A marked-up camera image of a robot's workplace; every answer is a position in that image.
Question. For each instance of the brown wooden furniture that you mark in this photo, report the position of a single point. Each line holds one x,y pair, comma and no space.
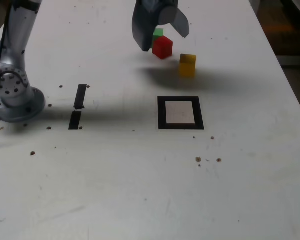
290,30

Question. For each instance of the yellow cube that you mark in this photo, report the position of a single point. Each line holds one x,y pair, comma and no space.
187,67

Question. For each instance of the red cube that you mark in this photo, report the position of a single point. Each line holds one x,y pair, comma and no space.
162,47

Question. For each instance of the green cube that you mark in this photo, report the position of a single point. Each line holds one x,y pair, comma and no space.
159,32

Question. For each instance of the black tape strip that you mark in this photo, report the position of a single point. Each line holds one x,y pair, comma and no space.
75,120

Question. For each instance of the grey metal rail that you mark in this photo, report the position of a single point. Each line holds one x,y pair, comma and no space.
295,60

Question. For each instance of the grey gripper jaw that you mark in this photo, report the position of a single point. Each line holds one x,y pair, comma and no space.
175,17
142,25

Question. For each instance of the black tape square outline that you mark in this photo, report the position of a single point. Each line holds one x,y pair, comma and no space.
162,112

